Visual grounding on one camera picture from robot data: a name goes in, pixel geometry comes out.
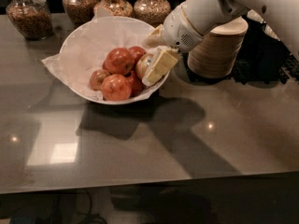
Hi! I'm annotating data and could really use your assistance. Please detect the white paper liner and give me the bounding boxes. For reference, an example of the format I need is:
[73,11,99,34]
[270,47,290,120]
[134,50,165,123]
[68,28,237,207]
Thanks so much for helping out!
[40,7,171,104]

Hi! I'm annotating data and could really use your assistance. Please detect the red apple middle low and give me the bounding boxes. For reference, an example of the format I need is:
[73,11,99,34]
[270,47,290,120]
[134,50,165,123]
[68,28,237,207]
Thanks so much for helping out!
[127,71,143,97]

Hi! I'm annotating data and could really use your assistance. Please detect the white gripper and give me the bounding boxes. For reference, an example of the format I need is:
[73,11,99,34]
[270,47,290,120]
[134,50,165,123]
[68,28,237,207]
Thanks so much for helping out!
[142,6,203,86]

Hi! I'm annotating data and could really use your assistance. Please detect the red apple front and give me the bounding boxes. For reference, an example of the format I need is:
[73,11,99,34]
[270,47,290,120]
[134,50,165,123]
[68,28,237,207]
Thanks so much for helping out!
[101,74,132,101]

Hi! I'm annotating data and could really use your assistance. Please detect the small red apple left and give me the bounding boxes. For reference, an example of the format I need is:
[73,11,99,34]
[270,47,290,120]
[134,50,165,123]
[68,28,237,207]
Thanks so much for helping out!
[89,69,110,91]

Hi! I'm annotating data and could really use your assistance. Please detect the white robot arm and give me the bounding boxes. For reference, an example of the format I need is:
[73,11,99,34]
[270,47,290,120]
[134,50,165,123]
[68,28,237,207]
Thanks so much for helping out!
[142,0,299,86]

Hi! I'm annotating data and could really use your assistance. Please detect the black rubber mat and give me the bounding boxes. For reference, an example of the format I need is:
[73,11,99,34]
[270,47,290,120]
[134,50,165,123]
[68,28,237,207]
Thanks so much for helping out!
[186,15,297,84]

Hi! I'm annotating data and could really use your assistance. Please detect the glass jar far left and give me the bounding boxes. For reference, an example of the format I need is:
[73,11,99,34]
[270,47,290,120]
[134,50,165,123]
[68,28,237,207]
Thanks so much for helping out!
[6,0,53,40]

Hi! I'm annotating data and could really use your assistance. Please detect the front stack paper bowls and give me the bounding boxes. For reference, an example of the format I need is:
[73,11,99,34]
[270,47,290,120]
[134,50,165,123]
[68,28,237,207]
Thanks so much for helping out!
[187,17,249,79]

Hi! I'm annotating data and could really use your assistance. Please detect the glass jar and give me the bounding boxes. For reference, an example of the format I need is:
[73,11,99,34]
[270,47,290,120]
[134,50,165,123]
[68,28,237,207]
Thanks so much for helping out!
[93,0,133,17]
[63,0,99,27]
[134,0,171,27]
[6,0,53,40]

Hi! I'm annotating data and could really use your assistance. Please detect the yellow-red apple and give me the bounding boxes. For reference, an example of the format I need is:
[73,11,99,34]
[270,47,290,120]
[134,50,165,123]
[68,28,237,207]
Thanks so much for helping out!
[135,53,152,79]

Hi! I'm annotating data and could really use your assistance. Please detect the white bowl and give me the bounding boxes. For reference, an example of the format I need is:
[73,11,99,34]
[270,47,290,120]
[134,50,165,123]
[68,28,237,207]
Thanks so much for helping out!
[58,16,173,106]

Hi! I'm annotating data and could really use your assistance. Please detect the red apple top centre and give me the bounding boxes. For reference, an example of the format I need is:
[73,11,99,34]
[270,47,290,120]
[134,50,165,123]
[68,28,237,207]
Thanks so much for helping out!
[105,48,135,75]

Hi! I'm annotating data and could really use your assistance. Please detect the red apple back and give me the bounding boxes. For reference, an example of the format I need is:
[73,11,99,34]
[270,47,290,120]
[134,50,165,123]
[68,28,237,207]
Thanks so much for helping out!
[128,46,147,63]

